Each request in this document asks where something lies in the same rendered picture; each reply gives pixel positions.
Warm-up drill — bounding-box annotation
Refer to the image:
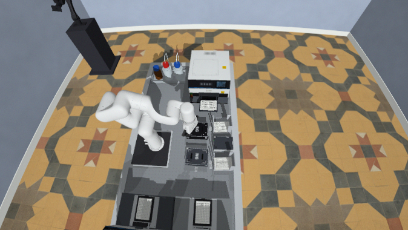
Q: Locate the white plastic bottle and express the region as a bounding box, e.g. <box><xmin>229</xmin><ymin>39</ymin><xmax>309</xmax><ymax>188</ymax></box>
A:
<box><xmin>173</xmin><ymin>66</ymin><xmax>184</xmax><ymax>81</ymax></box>
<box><xmin>162</xmin><ymin>66</ymin><xmax>173</xmax><ymax>81</ymax></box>

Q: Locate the brown glass bottle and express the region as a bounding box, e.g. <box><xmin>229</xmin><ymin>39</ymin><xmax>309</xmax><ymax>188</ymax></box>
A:
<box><xmin>154</xmin><ymin>70</ymin><xmax>163</xmax><ymax>80</ymax></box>

